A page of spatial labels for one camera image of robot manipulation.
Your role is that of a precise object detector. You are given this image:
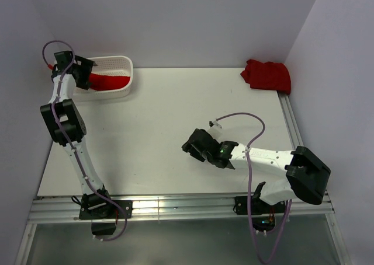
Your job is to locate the bright red t-shirt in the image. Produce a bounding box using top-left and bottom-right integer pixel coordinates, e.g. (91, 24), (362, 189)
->
(89, 74), (130, 91)

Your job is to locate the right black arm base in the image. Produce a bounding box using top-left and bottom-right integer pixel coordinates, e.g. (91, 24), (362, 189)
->
(233, 196), (288, 232)

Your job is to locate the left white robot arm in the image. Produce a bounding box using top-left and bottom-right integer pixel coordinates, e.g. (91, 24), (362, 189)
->
(40, 51), (114, 218)

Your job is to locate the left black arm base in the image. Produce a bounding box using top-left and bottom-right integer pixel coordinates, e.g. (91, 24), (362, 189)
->
(71, 194), (133, 240)

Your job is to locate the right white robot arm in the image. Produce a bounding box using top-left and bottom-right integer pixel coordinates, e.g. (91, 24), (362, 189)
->
(182, 129), (331, 212)

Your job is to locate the white perforated plastic basket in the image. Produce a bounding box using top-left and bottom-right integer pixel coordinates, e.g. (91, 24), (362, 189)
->
(73, 55), (133, 102)

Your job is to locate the dark red t-shirt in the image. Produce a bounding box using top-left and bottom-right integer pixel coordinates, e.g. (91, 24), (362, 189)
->
(240, 59), (292, 95)

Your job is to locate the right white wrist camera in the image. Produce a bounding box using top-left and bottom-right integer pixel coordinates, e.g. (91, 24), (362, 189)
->
(207, 120), (223, 139)

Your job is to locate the right side aluminium rail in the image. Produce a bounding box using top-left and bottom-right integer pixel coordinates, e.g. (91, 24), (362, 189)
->
(278, 93), (304, 149)

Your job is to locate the aluminium rail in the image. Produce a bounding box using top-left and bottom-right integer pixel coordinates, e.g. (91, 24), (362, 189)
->
(278, 93), (304, 149)
(27, 190), (335, 224)

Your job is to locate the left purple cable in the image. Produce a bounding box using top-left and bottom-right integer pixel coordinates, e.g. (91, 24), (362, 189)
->
(42, 40), (129, 242)

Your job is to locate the front aluminium rail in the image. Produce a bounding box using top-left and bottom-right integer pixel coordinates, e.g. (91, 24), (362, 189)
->
(27, 190), (335, 224)

